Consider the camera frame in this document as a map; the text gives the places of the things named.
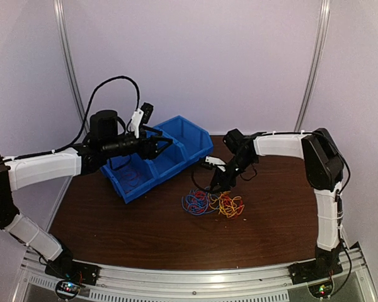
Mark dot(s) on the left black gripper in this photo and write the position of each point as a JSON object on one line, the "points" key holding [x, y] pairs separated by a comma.
{"points": [[150, 152]]}

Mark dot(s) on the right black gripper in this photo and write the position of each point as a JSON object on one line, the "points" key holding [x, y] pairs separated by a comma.
{"points": [[220, 177]]}

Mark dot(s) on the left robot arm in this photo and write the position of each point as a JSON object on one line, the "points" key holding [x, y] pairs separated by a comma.
{"points": [[102, 143]]}

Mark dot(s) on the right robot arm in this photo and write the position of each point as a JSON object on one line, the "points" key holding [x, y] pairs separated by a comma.
{"points": [[323, 164]]}

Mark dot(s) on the blue three-compartment bin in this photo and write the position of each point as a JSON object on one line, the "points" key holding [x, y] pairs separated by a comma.
{"points": [[132, 177]]}

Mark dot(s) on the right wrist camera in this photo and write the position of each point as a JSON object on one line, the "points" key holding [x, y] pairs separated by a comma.
{"points": [[211, 162]]}

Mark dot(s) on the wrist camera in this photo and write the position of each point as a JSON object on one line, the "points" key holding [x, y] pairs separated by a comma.
{"points": [[211, 162], [140, 117]]}

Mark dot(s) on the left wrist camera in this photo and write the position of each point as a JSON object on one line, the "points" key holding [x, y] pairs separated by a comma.
{"points": [[140, 117]]}

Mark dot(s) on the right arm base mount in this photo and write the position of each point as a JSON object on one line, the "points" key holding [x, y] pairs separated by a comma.
{"points": [[318, 273]]}

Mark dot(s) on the front aluminium rail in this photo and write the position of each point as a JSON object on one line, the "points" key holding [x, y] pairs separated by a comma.
{"points": [[268, 283]]}

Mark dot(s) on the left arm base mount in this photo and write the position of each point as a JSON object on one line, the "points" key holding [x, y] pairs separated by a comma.
{"points": [[73, 275]]}

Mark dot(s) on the left aluminium frame post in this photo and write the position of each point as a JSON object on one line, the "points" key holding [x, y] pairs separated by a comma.
{"points": [[69, 64]]}

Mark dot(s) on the aluminium frame post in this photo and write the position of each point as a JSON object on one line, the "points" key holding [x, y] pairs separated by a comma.
{"points": [[69, 64], [321, 34]]}

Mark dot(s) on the right aluminium frame post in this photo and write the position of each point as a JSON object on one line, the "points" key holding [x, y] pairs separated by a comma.
{"points": [[321, 34]]}

